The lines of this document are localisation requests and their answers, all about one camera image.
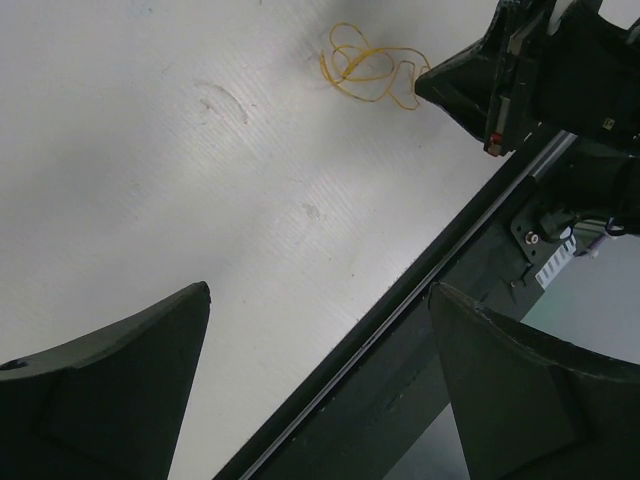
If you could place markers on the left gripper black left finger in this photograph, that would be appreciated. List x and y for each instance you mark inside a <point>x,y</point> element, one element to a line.
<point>109,404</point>

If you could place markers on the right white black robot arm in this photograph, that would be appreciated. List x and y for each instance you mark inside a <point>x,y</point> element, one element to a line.
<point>604,184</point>

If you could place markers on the right white cable duct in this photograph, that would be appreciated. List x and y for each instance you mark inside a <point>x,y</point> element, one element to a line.
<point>556,262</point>

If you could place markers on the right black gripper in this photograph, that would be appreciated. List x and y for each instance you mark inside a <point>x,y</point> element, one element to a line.
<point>555,63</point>

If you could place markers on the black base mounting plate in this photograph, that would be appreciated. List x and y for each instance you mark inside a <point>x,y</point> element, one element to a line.
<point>375,394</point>

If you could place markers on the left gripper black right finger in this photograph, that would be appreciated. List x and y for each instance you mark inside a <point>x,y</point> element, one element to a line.
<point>529,405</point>

